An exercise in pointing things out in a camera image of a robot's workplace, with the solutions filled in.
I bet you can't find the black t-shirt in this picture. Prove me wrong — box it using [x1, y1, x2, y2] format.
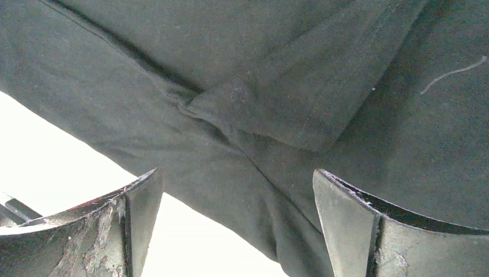
[1, 1, 488, 276]

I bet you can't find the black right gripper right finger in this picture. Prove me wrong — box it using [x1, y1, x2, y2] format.
[313, 169, 488, 276]

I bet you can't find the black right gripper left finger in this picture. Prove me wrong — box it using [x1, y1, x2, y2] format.
[1, 169, 164, 276]

